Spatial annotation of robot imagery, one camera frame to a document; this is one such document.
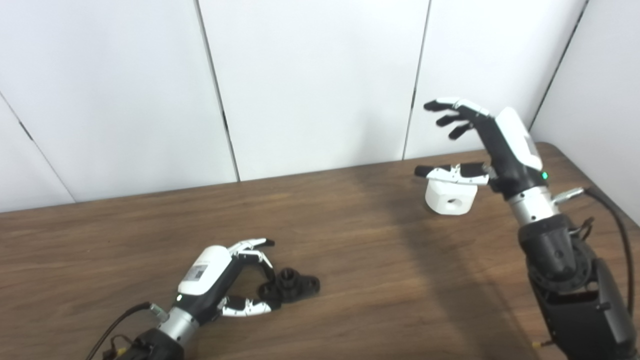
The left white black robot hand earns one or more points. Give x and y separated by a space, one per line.
205 272

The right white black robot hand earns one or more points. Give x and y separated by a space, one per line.
512 150

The round white piece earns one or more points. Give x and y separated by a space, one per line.
442 197

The black flanged holder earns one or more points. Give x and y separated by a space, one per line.
295 285

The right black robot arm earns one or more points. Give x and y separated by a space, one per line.
560 255

